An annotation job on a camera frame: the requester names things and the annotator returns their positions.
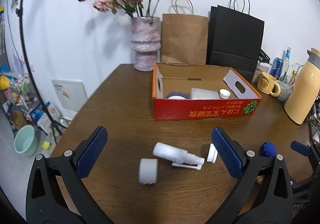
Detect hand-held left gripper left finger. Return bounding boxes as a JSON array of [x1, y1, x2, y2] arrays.
[[26, 126, 113, 224]]

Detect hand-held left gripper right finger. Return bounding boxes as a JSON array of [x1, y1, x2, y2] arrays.
[[207, 127, 294, 224]]

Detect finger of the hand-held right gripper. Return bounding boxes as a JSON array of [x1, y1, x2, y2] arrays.
[[291, 140, 320, 179], [290, 174, 319, 193]]

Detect white ribbed cap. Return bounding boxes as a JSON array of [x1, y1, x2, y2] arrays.
[[206, 143, 220, 164]]

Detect blue plastic cap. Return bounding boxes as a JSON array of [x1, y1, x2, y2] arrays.
[[260, 141, 277, 158]]

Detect red cardboard box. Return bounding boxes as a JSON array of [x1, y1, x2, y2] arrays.
[[152, 62, 263, 121]]

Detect white spray bottle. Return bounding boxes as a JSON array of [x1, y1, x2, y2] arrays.
[[152, 142, 206, 171]]

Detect white pill bottle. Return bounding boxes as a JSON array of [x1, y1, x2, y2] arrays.
[[138, 158, 159, 185]]

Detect translucent rectangular plastic container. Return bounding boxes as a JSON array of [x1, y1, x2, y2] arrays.
[[190, 88, 222, 100]]

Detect blue rimmed round lid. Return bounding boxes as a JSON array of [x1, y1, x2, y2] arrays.
[[166, 91, 192, 100]]

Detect yellow thermos jug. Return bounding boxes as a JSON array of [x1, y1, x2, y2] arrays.
[[284, 48, 320, 125]]

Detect grey cup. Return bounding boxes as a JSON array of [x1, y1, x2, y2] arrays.
[[276, 80, 292, 102]]

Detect blue and white boxes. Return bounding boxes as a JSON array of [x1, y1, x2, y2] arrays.
[[29, 101, 63, 135]]

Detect white flat board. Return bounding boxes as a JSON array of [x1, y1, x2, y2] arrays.
[[51, 79, 88, 112]]

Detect green plastic bucket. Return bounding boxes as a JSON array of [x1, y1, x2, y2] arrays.
[[13, 124, 39, 157]]

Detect yellow bear mug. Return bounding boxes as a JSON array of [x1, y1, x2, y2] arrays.
[[257, 72, 282, 97]]

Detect brown cardboard carton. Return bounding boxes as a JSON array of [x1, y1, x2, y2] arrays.
[[10, 110, 28, 130]]

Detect blue drink can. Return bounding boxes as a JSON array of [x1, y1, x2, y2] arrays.
[[270, 57, 284, 80]]

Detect clear bottle with blue top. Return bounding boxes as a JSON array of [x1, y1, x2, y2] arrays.
[[279, 47, 292, 82]]

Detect glass jar with clip lid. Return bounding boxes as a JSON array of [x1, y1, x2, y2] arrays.
[[252, 49, 272, 84]]

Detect cluttered storage rack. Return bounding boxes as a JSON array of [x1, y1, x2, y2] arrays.
[[0, 64, 38, 120]]

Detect black light stand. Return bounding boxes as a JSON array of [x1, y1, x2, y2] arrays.
[[14, 0, 68, 143]]

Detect black paper bag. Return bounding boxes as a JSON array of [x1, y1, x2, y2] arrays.
[[206, 0, 265, 83]]

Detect pink speckled vase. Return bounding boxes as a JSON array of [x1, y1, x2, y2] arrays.
[[130, 16, 162, 72]]

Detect brown paper bag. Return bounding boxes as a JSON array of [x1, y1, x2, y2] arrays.
[[161, 0, 209, 65]]

